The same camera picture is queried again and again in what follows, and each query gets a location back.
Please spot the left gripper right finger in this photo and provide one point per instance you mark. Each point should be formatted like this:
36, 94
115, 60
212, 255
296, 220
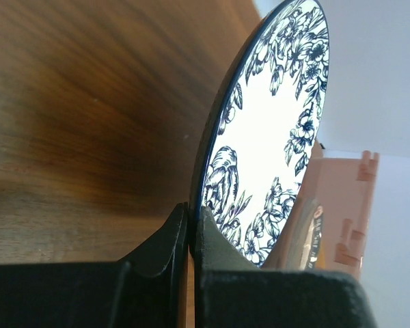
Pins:
232, 292

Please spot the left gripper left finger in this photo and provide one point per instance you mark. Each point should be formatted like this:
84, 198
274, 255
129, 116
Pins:
146, 288

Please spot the blue floral plate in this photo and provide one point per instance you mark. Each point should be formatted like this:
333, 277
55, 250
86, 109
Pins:
261, 129

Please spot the pink translucent plastic bin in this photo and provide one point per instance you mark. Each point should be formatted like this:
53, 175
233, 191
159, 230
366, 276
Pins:
345, 188

